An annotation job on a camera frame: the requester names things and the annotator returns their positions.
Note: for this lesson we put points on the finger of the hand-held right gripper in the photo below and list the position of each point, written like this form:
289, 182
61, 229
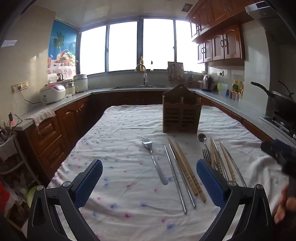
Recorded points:
276, 149

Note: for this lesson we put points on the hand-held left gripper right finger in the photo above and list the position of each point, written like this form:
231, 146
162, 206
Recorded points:
211, 183

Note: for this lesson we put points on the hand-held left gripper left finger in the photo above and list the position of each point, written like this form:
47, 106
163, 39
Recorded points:
89, 183

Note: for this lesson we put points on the wooden utensil holder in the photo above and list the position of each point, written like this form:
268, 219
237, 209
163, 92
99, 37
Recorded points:
181, 113

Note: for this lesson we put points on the person's right hand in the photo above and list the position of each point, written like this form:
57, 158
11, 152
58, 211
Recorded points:
284, 206

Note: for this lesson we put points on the steel fork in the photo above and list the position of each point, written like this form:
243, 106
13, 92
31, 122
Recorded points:
155, 160
207, 155

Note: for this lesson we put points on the steel spoon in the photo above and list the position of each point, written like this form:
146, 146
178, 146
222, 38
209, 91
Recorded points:
202, 138

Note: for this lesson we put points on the black wok with lid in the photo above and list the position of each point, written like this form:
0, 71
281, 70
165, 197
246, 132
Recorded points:
282, 97

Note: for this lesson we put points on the grey kitchen countertop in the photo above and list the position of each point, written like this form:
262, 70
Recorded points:
242, 109

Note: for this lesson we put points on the wooden lower cabinets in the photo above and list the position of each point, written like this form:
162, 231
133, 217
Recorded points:
46, 143

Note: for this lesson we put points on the wooden cabinets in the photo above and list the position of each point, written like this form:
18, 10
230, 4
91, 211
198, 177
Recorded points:
46, 143
222, 44

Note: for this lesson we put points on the green plastic bowl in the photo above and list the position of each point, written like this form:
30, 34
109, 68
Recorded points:
31, 195

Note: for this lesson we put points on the white floral tablecloth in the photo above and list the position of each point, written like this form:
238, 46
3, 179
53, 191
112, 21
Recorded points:
129, 129

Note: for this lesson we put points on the row of spice jars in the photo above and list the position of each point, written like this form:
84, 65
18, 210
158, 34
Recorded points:
233, 95

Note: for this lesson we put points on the cooking oil bottles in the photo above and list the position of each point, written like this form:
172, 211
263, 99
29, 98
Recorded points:
237, 87

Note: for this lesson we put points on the clear container with green lid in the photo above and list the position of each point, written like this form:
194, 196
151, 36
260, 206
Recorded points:
222, 89

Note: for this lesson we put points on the white storage rack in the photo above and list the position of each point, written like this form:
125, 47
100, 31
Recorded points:
13, 150

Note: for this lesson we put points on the white lace cloth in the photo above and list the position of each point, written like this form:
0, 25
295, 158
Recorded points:
42, 114

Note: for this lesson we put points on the steel electric kettle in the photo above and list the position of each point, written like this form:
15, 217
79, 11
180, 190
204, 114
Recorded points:
207, 83

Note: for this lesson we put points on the small white kitchen appliance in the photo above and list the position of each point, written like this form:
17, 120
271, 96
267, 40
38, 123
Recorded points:
70, 89

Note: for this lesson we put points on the white and pink rice cooker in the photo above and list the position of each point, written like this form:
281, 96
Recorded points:
52, 92

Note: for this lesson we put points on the white electric pot cooker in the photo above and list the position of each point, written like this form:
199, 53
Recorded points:
81, 83

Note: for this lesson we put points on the hanging kitchen tools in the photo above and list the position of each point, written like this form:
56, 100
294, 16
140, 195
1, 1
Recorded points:
190, 77

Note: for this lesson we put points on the steel kitchen sink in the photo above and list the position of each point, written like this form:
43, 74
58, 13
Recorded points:
138, 87

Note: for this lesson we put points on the wooden upper cabinets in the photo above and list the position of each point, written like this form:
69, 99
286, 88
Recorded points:
222, 44

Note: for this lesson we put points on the knife and board rack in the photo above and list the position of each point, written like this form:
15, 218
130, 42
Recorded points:
175, 69

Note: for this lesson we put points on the chrome sink faucet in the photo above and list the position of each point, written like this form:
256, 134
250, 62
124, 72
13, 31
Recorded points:
144, 74

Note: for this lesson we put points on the yellow dish soap bottle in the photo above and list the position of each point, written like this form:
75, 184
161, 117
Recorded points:
141, 62

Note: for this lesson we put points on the small clear pump bottle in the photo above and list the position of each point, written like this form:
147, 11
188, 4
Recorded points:
152, 66

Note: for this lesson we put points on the steel range hood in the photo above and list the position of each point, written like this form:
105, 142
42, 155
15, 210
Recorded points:
270, 16

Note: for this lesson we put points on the large kitchen window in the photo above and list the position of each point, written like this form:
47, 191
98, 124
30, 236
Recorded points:
124, 44

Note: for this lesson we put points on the ceiling vent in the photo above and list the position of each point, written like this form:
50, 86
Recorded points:
186, 7

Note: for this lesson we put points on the white wall outlet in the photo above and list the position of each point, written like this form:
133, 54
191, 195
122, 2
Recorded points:
220, 73

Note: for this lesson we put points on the wall outlet strip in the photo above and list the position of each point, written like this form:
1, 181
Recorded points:
19, 86

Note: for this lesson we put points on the fruit and palm wall poster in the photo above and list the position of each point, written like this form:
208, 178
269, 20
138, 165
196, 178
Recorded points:
63, 46

